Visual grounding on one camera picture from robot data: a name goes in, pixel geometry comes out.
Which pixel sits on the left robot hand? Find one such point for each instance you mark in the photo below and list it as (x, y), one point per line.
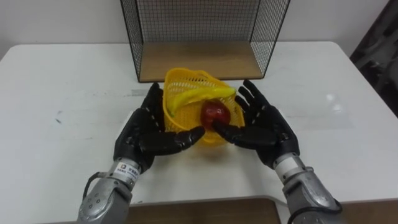
(140, 137)

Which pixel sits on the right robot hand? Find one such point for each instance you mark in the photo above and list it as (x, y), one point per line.
(264, 133)

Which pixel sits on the yellow plastic basket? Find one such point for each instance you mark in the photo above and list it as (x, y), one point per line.
(186, 115)

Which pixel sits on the yellow banana soft toy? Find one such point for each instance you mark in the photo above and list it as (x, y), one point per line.
(192, 95)

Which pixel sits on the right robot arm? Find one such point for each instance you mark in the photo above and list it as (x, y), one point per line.
(304, 193)

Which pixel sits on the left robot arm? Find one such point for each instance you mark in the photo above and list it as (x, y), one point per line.
(109, 196)

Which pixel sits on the red apple soft toy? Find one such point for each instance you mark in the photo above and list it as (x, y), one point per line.
(216, 113)

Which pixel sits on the white desk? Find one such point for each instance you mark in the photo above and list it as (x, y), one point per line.
(46, 109)

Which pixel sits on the black chair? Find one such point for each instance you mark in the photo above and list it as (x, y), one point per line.
(379, 59)

